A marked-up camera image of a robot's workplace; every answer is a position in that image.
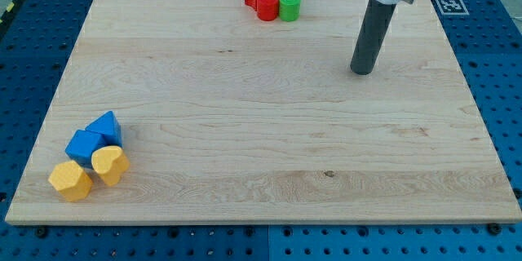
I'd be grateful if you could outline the yellow hexagon block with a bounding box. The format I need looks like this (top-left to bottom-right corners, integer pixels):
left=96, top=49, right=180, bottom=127
left=48, top=161, right=93, bottom=202

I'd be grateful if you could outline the wooden board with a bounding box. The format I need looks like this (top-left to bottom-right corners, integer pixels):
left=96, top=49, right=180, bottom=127
left=6, top=0, right=521, bottom=226

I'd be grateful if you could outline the red cylinder block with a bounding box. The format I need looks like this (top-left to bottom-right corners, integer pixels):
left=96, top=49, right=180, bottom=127
left=256, top=0, right=279, bottom=21

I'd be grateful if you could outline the green cylinder block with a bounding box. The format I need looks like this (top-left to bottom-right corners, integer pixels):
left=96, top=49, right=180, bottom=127
left=279, top=0, right=301, bottom=22

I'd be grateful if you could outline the blue triangle block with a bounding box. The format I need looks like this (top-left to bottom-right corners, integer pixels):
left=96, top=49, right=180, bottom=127
left=86, top=111, right=122, bottom=147

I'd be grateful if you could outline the dark grey cylindrical pointer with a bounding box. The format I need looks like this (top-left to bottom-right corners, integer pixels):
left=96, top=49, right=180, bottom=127
left=350, top=0, right=396, bottom=75

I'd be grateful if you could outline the yellow heart block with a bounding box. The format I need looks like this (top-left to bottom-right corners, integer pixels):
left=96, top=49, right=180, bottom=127
left=91, top=145, right=130, bottom=187

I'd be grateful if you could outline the blue cube block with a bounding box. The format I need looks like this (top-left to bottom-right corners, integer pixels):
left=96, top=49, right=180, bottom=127
left=65, top=130, right=106, bottom=169

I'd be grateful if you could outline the white fiducial marker tag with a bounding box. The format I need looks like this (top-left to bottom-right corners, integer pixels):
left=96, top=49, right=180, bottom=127
left=435, top=0, right=469, bottom=15

